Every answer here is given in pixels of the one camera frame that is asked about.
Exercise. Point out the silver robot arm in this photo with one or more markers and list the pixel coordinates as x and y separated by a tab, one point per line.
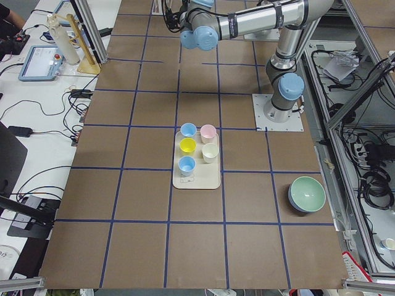
201	28

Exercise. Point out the yellow cup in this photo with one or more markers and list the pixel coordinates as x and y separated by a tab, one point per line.
188	146

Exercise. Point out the cream cup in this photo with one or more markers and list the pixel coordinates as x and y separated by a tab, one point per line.
210	152

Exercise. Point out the pink cup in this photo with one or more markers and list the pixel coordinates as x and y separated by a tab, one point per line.
208	133

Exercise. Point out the blue cup at tray end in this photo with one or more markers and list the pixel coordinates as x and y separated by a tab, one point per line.
186	165

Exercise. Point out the blue cup near front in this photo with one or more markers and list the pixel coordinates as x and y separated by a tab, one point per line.
188	130

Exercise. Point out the beige plastic tray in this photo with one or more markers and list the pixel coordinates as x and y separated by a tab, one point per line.
205	175

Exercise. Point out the blue-grey bowl underneath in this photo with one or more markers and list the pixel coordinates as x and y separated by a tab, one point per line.
298	198

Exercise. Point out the green bowl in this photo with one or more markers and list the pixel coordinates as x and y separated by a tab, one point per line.
315	192

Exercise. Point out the wooden mug tree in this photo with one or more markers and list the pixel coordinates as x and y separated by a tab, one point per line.
88	64

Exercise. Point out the blue teach pendant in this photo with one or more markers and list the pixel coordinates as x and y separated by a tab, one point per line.
42	64

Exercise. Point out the black power adapter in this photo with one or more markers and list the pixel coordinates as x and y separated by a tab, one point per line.
20	131

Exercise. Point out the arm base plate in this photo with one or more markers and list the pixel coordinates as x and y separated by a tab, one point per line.
268	118

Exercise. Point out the white wire cup rack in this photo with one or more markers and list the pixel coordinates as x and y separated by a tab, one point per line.
157	7

